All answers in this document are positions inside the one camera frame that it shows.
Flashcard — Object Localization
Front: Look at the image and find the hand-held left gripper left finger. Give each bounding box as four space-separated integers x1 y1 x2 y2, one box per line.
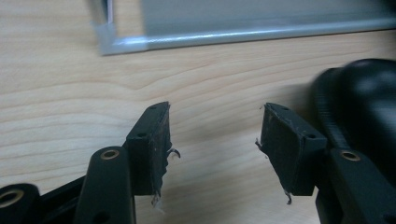
122 101 181 208

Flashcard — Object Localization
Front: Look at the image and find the black rounded object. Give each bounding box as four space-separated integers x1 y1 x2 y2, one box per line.
311 58 396 188

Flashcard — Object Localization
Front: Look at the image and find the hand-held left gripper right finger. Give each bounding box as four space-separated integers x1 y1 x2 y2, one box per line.
255 102 329 205

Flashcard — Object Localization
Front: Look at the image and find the grey metal frame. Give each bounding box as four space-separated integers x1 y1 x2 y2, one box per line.
88 0 396 57

